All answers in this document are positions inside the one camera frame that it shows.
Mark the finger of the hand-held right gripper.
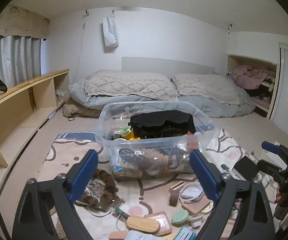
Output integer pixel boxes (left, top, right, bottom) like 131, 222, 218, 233
262, 141, 288, 156
257, 159, 282, 178

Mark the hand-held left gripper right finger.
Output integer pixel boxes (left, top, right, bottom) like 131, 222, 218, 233
189, 149, 275, 240

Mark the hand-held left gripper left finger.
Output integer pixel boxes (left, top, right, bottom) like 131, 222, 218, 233
12, 149, 99, 240

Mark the clear plastic storage bin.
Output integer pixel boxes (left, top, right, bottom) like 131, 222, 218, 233
95, 102, 218, 181

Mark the person's right hand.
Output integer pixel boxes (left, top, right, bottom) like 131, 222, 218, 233
274, 186, 282, 204

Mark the brown fur scrunchie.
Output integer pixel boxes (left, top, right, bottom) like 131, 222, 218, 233
80, 169, 121, 209

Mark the black box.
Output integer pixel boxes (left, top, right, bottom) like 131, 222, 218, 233
234, 156, 259, 181

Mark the small wooden block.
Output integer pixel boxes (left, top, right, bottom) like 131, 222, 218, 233
169, 181, 186, 193

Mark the large wooden coaster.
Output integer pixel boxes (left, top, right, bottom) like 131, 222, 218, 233
181, 194, 212, 215

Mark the brown tape roll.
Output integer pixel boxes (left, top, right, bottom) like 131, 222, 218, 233
169, 189, 180, 207

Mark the beige bed sheet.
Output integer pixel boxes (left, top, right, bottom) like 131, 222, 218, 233
0, 100, 288, 205

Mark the green round tin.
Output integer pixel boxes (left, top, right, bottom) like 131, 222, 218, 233
171, 209, 190, 225

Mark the brown twine spool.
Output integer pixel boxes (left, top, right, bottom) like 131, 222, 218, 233
138, 150, 170, 174

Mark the printed blanket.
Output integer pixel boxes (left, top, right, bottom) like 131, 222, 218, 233
38, 129, 279, 240

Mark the dark clothes pile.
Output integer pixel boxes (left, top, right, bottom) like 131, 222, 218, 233
246, 86, 271, 98

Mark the grey duvet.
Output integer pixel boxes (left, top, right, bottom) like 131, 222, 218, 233
68, 79, 256, 118

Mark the yellow green round item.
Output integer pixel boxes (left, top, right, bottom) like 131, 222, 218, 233
120, 127, 141, 140

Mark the blue striped packet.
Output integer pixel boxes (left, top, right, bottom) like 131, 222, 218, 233
176, 226, 200, 240

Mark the square wooden coaster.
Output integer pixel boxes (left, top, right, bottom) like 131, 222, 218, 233
144, 211, 172, 237

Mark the beige fluffy bundle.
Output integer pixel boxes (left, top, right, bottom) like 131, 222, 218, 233
63, 104, 80, 117

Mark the black cloth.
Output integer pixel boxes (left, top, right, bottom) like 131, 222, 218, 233
128, 110, 197, 140

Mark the pink clothes pile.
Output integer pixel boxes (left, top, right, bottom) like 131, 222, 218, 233
231, 65, 275, 90

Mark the white printed packet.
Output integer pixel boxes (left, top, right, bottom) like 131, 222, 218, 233
128, 230, 155, 240

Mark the beige textured pillow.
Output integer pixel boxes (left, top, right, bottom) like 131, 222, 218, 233
171, 74, 241, 105
85, 69, 180, 101

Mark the wooden shelf unit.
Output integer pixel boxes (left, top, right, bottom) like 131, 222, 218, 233
0, 69, 70, 178

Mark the grey curtain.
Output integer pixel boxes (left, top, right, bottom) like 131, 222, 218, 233
0, 35, 42, 90

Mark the white paper bag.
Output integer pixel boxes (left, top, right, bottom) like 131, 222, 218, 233
102, 16, 120, 47

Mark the beige printed valance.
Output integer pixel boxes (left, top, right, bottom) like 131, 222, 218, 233
0, 4, 50, 41

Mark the white cable in clear bag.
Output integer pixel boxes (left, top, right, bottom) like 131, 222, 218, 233
179, 184, 205, 203

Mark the wall alcove shelf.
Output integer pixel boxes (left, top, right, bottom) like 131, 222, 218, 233
227, 54, 278, 118

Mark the black wall bracket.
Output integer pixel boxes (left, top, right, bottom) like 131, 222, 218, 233
225, 23, 234, 40

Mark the white wall cable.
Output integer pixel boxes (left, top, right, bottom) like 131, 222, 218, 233
78, 9, 89, 80

